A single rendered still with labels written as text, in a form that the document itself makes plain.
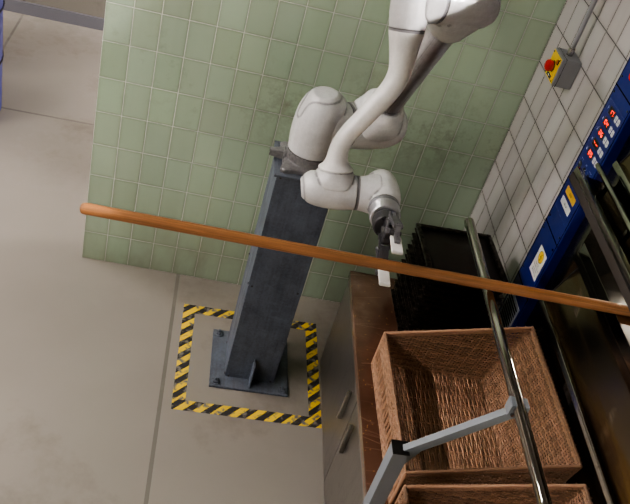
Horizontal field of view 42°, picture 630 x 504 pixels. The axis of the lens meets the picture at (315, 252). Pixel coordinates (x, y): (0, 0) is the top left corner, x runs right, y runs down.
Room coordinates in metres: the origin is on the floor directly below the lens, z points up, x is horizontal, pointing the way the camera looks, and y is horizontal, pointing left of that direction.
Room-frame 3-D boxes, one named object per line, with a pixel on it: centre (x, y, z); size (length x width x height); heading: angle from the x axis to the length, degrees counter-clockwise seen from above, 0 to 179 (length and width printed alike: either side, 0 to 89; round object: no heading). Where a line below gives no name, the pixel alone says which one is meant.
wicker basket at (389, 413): (1.81, -0.58, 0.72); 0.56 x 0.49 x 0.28; 13
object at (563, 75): (2.76, -0.61, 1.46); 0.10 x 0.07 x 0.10; 12
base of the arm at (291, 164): (2.42, 0.14, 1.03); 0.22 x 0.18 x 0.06; 103
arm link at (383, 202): (1.98, -0.16, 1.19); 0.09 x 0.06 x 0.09; 101
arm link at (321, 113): (2.43, 0.11, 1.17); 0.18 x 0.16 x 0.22; 121
